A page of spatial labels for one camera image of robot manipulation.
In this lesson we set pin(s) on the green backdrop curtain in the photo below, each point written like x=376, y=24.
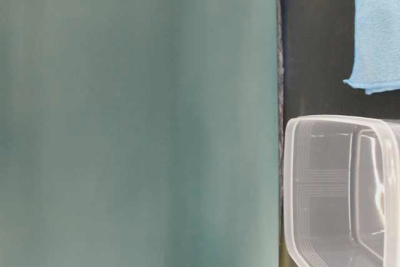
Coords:
x=139, y=133

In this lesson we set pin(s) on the blue microfibre towel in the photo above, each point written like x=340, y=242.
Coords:
x=376, y=46

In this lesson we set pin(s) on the clear plastic container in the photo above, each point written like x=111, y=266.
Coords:
x=341, y=191

